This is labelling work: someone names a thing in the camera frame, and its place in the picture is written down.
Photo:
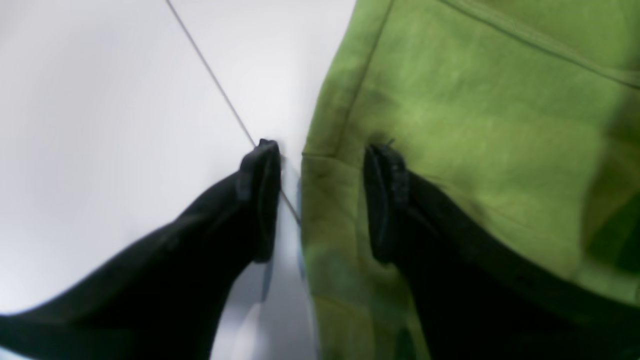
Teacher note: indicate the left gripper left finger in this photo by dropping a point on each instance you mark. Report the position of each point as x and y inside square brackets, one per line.
[162, 297]

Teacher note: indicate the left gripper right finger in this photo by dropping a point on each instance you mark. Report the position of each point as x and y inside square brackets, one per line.
[476, 299]

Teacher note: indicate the green t-shirt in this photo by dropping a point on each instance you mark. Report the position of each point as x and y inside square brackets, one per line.
[525, 113]

